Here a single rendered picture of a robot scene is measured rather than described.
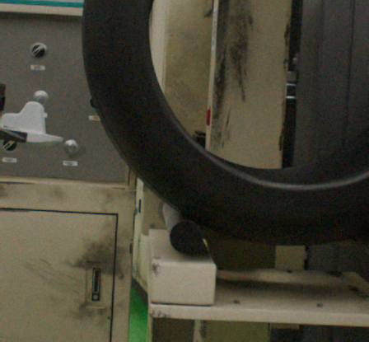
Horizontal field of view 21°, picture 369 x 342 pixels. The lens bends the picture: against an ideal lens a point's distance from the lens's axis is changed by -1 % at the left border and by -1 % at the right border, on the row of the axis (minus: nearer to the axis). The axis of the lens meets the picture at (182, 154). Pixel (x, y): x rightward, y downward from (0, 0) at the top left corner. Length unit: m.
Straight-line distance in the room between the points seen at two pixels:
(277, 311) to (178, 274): 0.15
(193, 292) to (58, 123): 0.83
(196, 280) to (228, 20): 0.54
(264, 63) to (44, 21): 0.58
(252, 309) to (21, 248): 0.82
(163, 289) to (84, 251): 0.73
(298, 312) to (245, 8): 0.59
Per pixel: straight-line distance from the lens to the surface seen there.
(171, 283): 1.36
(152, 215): 1.70
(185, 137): 1.30
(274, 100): 1.73
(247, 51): 1.72
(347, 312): 1.41
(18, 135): 1.41
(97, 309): 2.10
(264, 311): 1.38
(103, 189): 2.07
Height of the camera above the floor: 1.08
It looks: 3 degrees down
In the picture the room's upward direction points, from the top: 3 degrees clockwise
